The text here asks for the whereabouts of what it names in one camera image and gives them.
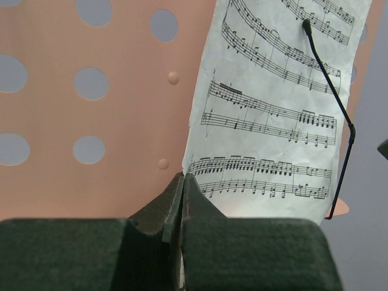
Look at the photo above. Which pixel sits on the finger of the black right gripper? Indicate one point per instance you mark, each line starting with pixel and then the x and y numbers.
pixel 383 149

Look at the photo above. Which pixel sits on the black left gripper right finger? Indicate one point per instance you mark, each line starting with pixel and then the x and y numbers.
pixel 221 253

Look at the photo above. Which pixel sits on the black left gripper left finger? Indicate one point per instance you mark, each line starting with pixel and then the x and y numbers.
pixel 136 253

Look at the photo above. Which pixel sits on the sheet music page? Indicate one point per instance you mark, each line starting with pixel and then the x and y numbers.
pixel 267 117

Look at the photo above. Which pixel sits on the pink tripod music stand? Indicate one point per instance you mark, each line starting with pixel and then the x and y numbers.
pixel 95 103

